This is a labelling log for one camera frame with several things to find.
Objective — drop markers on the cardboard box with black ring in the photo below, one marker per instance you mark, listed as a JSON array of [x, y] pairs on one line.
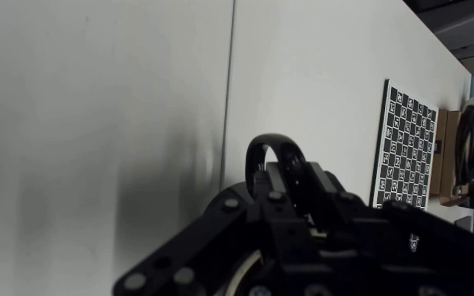
[[442, 164]]

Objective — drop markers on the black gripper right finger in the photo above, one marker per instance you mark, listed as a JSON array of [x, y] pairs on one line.
[[391, 251]]

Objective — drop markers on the checkered calibration board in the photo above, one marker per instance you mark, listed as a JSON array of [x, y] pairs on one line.
[[404, 149]]

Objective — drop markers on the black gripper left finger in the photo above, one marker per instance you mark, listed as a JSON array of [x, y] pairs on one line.
[[223, 252]]

